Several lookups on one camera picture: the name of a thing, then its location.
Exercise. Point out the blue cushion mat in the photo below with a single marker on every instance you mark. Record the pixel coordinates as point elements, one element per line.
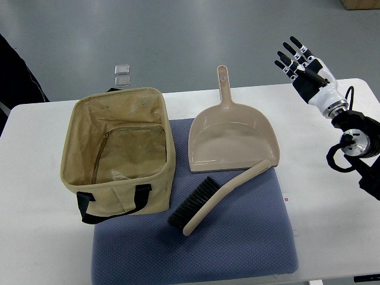
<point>248,234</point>

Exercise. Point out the cardboard box corner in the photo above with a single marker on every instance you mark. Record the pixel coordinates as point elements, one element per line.
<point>361,4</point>

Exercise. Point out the upper floor plate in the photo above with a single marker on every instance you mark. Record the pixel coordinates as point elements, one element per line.
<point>122,69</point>

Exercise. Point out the pink plastic dustpan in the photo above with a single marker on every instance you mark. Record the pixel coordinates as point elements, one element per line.
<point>229,135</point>

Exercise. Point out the yellow fabric bag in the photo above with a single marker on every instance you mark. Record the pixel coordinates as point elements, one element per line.
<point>119,156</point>

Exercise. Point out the pink hand broom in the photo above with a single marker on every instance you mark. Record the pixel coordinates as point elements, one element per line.
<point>205,197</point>

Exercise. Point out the black chair at left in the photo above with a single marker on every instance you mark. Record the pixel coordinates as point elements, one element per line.
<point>18,84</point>

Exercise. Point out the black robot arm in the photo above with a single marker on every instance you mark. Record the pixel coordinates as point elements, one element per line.
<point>359,144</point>

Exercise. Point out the black table control panel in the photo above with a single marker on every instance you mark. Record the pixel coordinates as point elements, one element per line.
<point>366,278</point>

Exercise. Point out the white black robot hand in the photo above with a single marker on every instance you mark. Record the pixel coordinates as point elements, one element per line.
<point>311,78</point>

